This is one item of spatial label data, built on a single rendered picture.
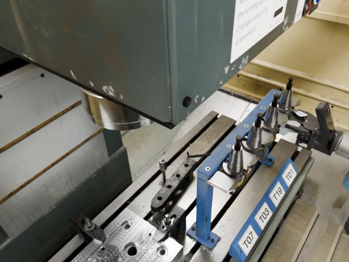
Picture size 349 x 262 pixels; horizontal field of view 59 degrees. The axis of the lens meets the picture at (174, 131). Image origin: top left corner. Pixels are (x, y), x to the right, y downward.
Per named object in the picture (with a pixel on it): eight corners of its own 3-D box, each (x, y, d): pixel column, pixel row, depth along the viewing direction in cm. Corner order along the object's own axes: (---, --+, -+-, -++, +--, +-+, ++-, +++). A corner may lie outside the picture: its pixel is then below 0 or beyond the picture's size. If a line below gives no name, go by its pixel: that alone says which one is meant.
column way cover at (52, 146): (113, 159, 131) (88, 44, 97) (10, 244, 103) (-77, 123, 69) (106, 155, 133) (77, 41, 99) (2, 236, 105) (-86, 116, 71)
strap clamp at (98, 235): (112, 251, 99) (104, 225, 90) (105, 259, 98) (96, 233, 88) (85, 230, 106) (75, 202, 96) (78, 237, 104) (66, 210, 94)
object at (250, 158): (259, 158, 86) (260, 156, 86) (251, 169, 83) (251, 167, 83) (237, 147, 90) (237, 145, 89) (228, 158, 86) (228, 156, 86)
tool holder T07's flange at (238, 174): (231, 160, 87) (231, 154, 85) (250, 171, 84) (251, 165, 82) (217, 173, 83) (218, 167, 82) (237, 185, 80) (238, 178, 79)
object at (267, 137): (276, 136, 93) (276, 134, 92) (268, 146, 90) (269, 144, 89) (254, 127, 96) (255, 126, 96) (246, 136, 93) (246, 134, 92)
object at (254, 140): (249, 135, 91) (252, 117, 86) (263, 140, 89) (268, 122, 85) (243, 144, 88) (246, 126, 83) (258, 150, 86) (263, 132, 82)
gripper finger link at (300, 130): (284, 130, 99) (312, 137, 96) (285, 127, 98) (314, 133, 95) (285, 121, 102) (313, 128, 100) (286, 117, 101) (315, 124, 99)
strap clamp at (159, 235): (186, 228, 105) (186, 201, 95) (161, 259, 97) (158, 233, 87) (178, 223, 106) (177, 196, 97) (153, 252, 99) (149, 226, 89)
